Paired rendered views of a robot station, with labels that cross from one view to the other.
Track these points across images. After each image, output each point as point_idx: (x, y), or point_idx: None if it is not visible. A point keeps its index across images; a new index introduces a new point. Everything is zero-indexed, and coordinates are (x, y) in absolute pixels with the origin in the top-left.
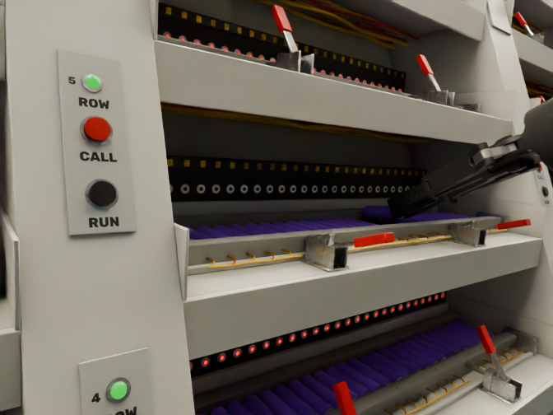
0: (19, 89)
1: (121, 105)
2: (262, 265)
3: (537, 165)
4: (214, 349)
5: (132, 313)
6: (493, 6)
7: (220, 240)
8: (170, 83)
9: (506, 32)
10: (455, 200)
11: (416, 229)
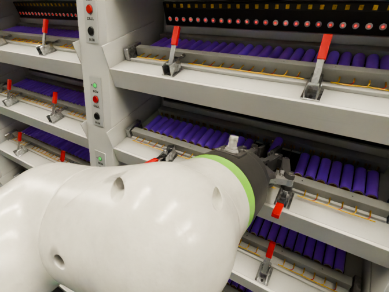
0: (84, 87)
1: (100, 92)
2: (155, 146)
3: (283, 188)
4: (124, 162)
5: (103, 145)
6: None
7: (145, 132)
8: (117, 81)
9: None
10: (274, 170)
11: None
